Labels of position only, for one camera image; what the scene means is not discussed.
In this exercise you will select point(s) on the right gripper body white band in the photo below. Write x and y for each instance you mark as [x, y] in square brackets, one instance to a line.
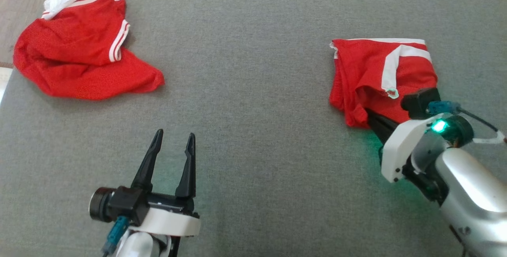
[400, 146]

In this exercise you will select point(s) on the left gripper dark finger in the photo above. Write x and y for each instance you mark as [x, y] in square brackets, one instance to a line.
[188, 174]
[148, 166]

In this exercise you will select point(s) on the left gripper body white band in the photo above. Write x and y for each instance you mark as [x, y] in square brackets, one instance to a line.
[170, 223]

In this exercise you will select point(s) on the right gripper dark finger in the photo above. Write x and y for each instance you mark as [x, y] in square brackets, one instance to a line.
[381, 126]

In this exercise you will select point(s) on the red shorts white trim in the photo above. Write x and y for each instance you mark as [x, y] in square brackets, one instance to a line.
[364, 71]

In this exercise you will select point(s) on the red jersey number 23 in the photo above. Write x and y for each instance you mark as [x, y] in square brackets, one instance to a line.
[79, 51]

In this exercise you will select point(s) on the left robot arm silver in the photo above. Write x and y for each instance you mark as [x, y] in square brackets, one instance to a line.
[136, 247]

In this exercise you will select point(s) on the large grey sofa seat cushion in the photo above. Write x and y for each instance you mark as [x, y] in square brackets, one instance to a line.
[245, 90]

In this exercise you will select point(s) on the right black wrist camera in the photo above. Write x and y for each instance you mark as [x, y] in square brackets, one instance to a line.
[418, 102]

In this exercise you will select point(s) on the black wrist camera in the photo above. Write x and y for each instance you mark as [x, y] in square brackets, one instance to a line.
[122, 205]
[418, 102]

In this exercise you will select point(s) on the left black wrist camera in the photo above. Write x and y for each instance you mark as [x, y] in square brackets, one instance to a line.
[122, 205]

